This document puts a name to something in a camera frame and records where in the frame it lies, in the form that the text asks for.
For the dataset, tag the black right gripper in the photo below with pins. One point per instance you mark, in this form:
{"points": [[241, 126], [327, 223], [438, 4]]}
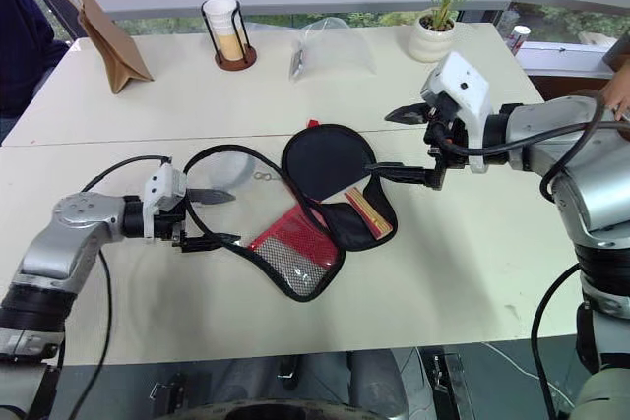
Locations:
{"points": [[450, 135]]}

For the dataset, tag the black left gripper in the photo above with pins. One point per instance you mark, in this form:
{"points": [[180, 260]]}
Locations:
{"points": [[172, 225]]}

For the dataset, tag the black red paddle case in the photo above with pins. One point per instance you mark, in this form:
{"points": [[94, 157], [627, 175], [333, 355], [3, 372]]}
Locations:
{"points": [[290, 253]]}

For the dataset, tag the black table tennis paddle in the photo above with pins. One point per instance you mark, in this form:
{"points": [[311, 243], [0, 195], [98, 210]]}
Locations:
{"points": [[320, 164]]}

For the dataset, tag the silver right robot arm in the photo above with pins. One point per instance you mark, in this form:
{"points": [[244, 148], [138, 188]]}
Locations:
{"points": [[585, 184]]}

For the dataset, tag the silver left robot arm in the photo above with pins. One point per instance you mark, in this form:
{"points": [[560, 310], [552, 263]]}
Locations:
{"points": [[74, 228]]}

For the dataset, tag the bare bystander hand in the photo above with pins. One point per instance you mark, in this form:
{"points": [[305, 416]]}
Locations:
{"points": [[617, 93]]}

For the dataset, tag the white ribbed plant pot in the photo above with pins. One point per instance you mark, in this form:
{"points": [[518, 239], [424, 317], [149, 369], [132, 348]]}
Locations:
{"points": [[429, 41]]}

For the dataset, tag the clear plastic bag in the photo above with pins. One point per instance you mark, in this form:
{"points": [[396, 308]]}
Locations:
{"points": [[339, 53]]}

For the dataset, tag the red white drink can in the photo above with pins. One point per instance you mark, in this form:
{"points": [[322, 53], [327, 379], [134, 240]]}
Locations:
{"points": [[519, 39]]}

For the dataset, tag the cup stack in holder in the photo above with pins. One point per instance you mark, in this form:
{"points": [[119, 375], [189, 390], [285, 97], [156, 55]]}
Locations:
{"points": [[236, 62]]}

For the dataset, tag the brown paper bag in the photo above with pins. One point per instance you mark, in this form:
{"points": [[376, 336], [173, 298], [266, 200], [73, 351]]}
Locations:
{"points": [[115, 53]]}

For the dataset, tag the white paper cup stack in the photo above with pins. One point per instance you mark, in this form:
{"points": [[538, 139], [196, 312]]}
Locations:
{"points": [[222, 21]]}

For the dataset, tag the person in dark blue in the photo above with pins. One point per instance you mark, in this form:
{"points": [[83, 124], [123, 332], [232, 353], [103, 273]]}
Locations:
{"points": [[24, 46]]}

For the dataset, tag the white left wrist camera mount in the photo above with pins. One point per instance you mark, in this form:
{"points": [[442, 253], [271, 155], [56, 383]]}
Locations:
{"points": [[160, 184]]}

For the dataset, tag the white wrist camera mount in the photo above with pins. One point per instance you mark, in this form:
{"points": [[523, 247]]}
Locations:
{"points": [[465, 83], [160, 184]]}

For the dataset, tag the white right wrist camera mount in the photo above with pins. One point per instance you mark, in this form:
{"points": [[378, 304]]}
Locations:
{"points": [[465, 83]]}

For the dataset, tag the black metal bracket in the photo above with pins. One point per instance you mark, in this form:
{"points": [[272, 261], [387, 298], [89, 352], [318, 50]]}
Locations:
{"points": [[445, 380], [170, 390]]}

